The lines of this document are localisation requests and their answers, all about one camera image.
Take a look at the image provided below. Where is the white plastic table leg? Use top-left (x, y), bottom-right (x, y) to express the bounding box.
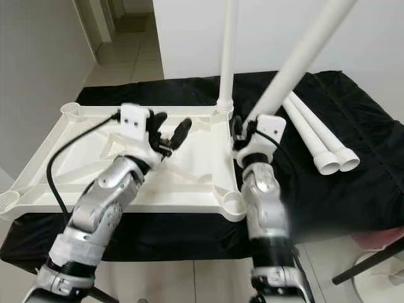
top-left (216, 0), bottom-right (241, 117)
top-left (287, 92), bottom-right (361, 172)
top-left (281, 95), bottom-right (342, 176)
top-left (243, 0), bottom-right (359, 124)

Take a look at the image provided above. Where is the white plastic children table top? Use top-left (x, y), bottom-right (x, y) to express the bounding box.
top-left (0, 102), bottom-right (247, 223)

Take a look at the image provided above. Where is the black fabric table cloth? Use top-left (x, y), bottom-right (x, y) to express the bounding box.
top-left (0, 69), bottom-right (404, 266)

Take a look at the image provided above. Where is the pink round stool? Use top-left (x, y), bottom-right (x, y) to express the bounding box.
top-left (350, 229), bottom-right (404, 250)

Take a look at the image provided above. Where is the black metal pole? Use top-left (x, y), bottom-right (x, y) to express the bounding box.
top-left (333, 249), bottom-right (404, 285)

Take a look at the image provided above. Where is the white round floor fan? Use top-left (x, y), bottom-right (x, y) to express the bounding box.
top-left (353, 252), bottom-right (404, 303)

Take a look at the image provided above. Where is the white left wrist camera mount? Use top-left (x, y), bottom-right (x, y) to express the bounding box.
top-left (120, 103), bottom-right (155, 149)

